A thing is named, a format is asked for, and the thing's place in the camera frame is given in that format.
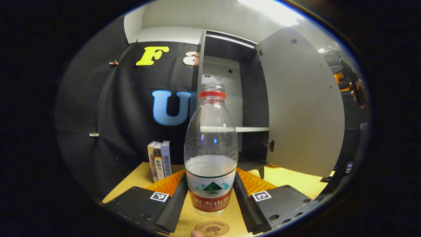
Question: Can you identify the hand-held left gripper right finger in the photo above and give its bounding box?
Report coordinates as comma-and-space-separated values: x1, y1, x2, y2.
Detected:
233, 169, 319, 235

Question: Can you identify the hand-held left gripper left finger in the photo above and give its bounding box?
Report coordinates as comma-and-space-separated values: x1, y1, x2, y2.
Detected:
102, 170, 188, 235

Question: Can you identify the black backdrop cloth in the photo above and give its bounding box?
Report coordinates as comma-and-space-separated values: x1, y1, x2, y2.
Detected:
54, 15, 370, 202

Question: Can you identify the clear plastic bottle red cap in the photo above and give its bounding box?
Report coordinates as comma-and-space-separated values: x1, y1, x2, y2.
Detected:
184, 83, 238, 216

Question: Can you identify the round wooden coaster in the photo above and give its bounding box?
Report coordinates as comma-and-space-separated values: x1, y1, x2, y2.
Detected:
195, 221, 230, 237

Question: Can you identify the white cabinet door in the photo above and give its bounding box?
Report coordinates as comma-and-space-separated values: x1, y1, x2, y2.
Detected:
256, 26, 346, 178

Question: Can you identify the dark grey cabinet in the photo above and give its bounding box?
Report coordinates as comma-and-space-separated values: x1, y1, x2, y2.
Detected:
192, 30, 273, 180

